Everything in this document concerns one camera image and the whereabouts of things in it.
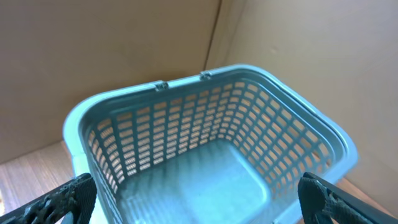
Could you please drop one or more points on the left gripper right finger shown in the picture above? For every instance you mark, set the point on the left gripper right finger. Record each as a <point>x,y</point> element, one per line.
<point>324,203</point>

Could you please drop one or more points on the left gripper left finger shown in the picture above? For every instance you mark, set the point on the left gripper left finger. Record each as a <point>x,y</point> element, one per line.
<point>72,202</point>

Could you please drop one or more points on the grey plastic shopping basket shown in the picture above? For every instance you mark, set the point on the grey plastic shopping basket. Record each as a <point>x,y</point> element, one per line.
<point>226,146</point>

